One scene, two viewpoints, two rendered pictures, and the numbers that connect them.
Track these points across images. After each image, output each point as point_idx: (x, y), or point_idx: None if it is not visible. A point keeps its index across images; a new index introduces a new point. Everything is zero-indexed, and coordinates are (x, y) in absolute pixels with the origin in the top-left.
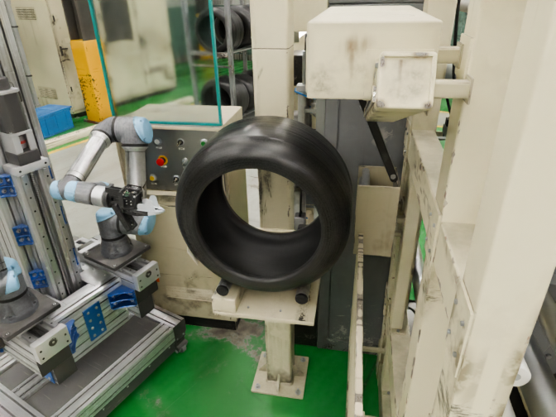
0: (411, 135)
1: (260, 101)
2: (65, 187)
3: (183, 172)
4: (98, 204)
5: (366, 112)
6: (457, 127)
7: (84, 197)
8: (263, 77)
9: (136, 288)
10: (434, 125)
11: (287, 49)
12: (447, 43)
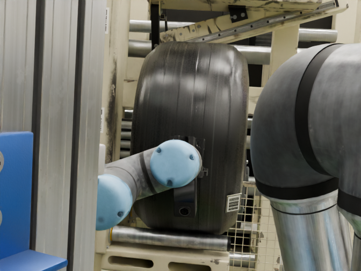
0: (129, 81)
1: (118, 33)
2: (189, 148)
3: (228, 88)
4: (199, 172)
5: (226, 35)
6: (298, 33)
7: (199, 160)
8: (121, 5)
9: None
10: (126, 75)
11: None
12: (130, 7)
